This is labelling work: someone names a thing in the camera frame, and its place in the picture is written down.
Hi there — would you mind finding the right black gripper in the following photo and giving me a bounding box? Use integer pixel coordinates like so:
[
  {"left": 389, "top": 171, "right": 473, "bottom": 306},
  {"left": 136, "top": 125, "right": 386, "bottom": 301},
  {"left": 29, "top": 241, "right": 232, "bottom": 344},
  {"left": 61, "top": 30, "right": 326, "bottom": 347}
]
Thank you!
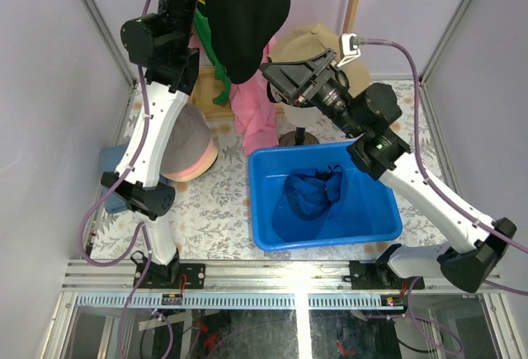
[{"left": 259, "top": 50, "right": 364, "bottom": 139}]

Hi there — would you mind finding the khaki hat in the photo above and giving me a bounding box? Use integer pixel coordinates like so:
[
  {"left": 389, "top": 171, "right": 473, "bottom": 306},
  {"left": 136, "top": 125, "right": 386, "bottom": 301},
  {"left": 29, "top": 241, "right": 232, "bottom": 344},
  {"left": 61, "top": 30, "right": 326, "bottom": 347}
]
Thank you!
[{"left": 268, "top": 23, "right": 370, "bottom": 97}]

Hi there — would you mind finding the beige mannequin head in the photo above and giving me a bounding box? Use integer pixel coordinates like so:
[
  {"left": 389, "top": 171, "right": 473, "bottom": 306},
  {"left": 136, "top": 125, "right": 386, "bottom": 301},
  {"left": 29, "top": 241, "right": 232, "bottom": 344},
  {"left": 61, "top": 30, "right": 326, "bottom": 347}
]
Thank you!
[{"left": 278, "top": 102, "right": 327, "bottom": 148}]

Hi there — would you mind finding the pink bucket hat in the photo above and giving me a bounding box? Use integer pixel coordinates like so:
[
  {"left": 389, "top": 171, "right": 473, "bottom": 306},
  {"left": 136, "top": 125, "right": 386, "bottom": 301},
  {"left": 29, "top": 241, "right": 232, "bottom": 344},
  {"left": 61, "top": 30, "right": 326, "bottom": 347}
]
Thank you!
[{"left": 161, "top": 140, "right": 218, "bottom": 182}]

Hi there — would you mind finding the grey bucket hat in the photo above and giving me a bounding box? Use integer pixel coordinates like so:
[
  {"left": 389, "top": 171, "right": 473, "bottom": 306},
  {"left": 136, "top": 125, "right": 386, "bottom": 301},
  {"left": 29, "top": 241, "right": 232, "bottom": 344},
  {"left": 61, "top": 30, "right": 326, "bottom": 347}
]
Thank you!
[{"left": 163, "top": 103, "right": 212, "bottom": 155}]

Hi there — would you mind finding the blue plastic bin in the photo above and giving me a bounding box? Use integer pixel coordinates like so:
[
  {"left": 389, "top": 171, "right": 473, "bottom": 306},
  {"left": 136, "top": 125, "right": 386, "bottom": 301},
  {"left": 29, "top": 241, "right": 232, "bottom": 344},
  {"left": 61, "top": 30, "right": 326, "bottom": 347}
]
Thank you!
[{"left": 248, "top": 142, "right": 403, "bottom": 251}]

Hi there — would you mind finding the blue cap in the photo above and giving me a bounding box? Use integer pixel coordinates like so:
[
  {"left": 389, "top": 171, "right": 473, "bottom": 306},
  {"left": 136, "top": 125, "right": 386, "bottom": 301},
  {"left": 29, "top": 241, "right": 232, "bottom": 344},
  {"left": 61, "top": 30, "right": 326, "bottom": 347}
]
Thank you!
[{"left": 271, "top": 165, "right": 347, "bottom": 243}]

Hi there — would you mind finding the peach bucket hat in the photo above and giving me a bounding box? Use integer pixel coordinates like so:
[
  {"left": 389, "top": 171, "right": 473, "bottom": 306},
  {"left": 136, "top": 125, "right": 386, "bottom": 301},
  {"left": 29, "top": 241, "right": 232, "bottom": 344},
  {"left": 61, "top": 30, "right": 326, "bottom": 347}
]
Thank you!
[{"left": 173, "top": 153, "right": 218, "bottom": 182}]

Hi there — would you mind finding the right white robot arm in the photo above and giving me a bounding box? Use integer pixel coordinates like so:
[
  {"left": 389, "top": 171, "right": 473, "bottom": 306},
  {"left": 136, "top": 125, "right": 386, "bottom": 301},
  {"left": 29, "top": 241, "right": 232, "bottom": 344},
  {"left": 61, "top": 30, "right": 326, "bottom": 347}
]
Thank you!
[{"left": 260, "top": 50, "right": 516, "bottom": 293}]

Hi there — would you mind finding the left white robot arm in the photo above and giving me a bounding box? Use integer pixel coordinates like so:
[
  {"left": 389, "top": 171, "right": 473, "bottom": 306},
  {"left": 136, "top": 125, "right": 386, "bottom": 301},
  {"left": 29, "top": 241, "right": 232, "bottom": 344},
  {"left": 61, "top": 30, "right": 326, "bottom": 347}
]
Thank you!
[{"left": 101, "top": 0, "right": 199, "bottom": 289}]

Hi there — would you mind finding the pink t-shirt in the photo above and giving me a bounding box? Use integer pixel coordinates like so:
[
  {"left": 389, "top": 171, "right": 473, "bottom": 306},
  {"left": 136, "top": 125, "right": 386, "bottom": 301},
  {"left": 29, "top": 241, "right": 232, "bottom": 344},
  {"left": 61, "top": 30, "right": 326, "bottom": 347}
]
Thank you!
[{"left": 229, "top": 40, "right": 280, "bottom": 156}]

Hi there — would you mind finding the wooden clothes rack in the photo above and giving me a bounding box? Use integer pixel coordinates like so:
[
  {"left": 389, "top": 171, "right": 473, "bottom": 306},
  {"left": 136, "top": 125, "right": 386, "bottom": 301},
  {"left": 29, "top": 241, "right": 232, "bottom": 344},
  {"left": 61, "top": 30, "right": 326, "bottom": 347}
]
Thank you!
[{"left": 190, "top": 0, "right": 360, "bottom": 120}]

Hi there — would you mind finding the green tank top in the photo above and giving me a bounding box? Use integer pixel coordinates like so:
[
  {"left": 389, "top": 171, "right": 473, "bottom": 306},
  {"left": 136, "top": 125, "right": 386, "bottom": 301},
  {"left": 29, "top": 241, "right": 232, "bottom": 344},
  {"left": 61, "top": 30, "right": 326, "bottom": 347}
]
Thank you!
[{"left": 193, "top": 0, "right": 232, "bottom": 106}]

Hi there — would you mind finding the folded blue cloth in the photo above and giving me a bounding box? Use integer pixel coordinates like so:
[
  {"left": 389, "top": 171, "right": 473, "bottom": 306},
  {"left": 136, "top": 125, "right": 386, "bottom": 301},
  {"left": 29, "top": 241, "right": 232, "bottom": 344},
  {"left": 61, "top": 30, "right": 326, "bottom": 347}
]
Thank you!
[{"left": 99, "top": 144, "right": 128, "bottom": 215}]

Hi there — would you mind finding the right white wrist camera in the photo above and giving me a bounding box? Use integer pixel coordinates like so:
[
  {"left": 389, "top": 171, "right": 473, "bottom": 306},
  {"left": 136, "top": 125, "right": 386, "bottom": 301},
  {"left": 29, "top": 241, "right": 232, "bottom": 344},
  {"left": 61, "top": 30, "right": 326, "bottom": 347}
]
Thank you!
[{"left": 337, "top": 33, "right": 365, "bottom": 68}]

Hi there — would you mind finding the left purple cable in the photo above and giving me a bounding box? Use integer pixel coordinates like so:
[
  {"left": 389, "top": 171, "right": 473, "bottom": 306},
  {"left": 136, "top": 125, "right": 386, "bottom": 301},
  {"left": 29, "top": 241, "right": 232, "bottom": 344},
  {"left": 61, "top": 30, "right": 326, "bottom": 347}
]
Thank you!
[{"left": 78, "top": 0, "right": 160, "bottom": 359}]

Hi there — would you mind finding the aluminium rail base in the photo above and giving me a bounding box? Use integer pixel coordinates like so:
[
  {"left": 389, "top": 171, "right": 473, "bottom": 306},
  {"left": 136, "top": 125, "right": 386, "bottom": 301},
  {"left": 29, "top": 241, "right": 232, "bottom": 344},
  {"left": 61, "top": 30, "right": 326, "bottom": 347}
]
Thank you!
[{"left": 61, "top": 257, "right": 507, "bottom": 310}]

